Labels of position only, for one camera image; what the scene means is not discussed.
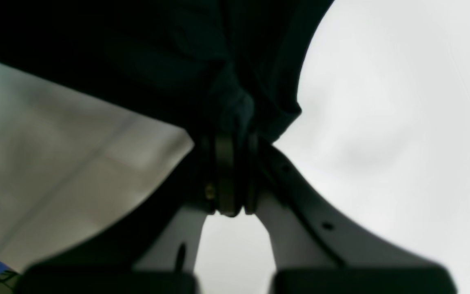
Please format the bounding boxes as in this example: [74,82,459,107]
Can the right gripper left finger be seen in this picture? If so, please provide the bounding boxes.
[17,134,237,294]

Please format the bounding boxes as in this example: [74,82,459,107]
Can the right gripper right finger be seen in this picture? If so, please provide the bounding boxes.
[244,133,457,294]

